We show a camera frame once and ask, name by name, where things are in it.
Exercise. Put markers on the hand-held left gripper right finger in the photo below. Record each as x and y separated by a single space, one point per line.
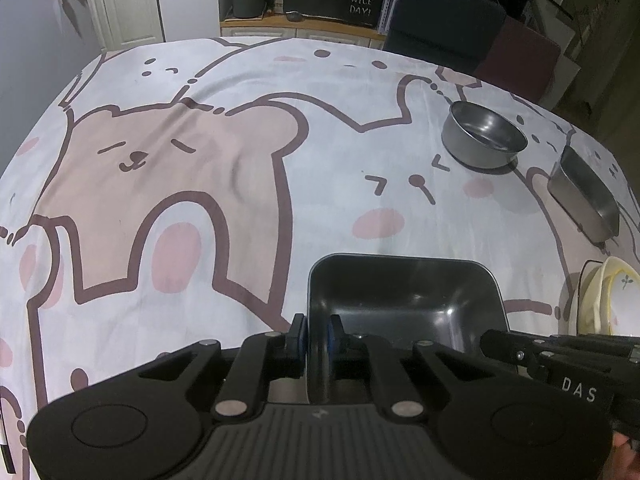
332 340

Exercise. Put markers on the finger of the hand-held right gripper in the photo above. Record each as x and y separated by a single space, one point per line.
505 350
590 345

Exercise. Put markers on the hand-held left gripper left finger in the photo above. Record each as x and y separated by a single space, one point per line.
300 340

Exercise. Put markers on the black rectangular tray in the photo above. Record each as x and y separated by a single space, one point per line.
405 300

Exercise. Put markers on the round steel bowl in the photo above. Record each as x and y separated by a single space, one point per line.
480 130

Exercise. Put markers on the person's right hand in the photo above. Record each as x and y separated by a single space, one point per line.
622 441

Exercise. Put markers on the rectangular steel container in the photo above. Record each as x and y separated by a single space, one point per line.
585 190

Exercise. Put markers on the cartoon bear printed cloth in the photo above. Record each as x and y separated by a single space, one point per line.
175 185

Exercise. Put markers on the maroon upholstered chair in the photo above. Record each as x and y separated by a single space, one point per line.
520 60

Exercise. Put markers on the wooden-topped drawer cabinet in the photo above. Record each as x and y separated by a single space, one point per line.
280 30

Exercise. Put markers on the dark computer mouse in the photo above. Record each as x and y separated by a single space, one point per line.
295 16

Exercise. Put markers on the dark upholstered chair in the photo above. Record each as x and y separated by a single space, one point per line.
445 20

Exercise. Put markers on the white cabinet doors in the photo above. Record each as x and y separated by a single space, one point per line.
125 0

